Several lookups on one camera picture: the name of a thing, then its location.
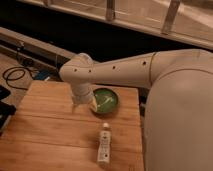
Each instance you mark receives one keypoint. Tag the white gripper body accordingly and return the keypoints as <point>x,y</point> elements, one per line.
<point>82,95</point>

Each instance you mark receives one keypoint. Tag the white plastic bottle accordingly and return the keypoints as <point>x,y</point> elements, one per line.
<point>103,154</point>

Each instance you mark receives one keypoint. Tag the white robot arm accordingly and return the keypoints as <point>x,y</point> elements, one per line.
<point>178,123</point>

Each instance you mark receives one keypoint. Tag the green ceramic bowl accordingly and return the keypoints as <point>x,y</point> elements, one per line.
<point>104,101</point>

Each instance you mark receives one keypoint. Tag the blue object on floor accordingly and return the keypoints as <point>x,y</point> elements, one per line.
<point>42,75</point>

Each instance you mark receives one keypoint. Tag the black equipment at left edge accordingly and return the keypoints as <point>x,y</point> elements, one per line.
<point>6,110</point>

